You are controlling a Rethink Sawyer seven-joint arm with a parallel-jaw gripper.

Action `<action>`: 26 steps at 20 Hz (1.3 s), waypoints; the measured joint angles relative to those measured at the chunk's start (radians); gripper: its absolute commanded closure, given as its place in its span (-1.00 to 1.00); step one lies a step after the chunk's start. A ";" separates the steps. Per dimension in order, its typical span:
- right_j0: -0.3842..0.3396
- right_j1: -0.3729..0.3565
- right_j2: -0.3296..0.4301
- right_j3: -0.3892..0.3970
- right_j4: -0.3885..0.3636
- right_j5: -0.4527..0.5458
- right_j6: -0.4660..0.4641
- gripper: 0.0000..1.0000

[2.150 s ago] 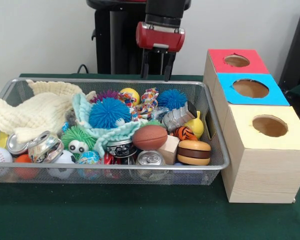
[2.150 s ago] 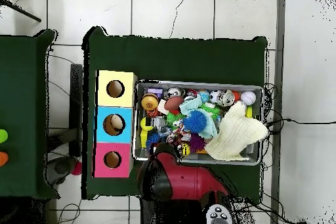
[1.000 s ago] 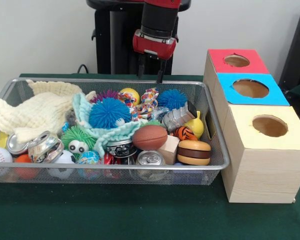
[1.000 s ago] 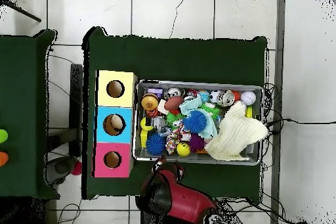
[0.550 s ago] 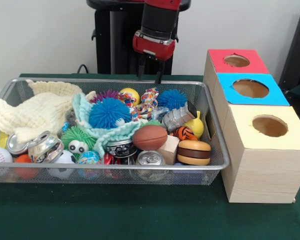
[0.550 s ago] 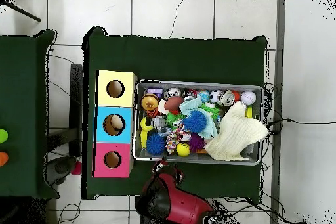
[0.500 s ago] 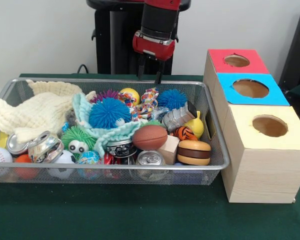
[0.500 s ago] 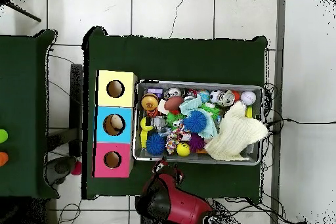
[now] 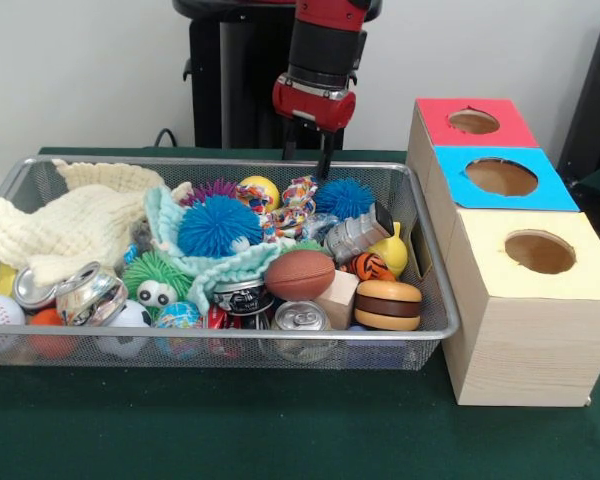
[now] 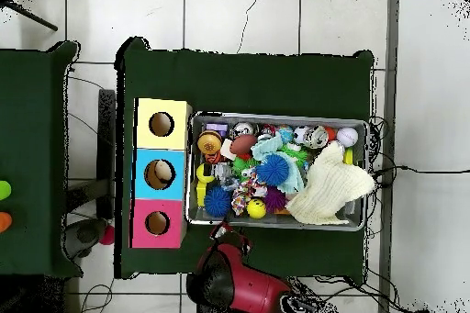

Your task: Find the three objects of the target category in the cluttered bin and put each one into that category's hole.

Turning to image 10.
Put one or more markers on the red ball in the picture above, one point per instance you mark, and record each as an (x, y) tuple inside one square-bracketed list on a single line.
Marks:
[(107, 236)]

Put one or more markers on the grey rounded object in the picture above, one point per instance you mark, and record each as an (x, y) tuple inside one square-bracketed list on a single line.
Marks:
[(84, 234)]

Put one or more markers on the orange round object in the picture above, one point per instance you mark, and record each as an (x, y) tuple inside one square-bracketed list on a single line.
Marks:
[(4, 222)]

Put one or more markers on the large blue spiky ball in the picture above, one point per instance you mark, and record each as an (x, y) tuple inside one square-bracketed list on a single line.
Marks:
[(272, 169)]

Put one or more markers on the shallow clear mesh bin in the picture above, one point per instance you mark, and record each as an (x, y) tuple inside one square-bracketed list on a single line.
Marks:
[(293, 118)]

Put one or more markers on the green spiky ball with eyes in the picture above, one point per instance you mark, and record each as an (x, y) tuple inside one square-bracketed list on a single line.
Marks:
[(299, 155)]

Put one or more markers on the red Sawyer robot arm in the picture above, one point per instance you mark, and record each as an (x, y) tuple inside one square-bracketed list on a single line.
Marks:
[(253, 291)]

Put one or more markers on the black upright panel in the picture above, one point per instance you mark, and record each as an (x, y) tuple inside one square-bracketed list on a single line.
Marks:
[(106, 136)]

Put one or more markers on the white baseball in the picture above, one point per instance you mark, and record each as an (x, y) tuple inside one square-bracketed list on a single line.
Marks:
[(347, 136)]

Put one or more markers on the yellow smiley ball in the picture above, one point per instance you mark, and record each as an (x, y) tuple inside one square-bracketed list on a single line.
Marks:
[(256, 209)]

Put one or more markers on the black rod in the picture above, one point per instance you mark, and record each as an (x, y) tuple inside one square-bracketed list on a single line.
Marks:
[(33, 17)]

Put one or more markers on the small blue spiky ball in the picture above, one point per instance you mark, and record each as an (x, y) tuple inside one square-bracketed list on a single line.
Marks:
[(217, 201)]

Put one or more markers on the wooden box with three holes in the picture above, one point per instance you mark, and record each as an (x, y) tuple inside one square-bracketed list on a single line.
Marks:
[(172, 140)]

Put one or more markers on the brown toy football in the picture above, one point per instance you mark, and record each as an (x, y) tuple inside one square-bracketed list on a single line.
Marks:
[(243, 145)]

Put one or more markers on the dark green table cloth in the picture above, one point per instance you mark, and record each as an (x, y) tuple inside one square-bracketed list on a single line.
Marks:
[(238, 81), (29, 125)]

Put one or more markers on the cream knitted cloth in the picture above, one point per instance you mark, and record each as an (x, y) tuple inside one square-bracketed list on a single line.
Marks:
[(330, 184)]

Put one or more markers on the teal knitted cloth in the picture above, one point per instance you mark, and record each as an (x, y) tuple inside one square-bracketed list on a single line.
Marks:
[(265, 147)]

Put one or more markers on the bright green round object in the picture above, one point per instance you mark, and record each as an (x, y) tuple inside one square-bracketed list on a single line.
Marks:
[(3, 190)]

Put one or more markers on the black and white soccer ball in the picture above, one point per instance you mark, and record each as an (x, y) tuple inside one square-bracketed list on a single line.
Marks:
[(300, 134)]

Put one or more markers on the wooden burger toy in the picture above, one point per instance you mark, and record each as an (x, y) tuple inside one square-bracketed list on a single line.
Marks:
[(209, 143)]

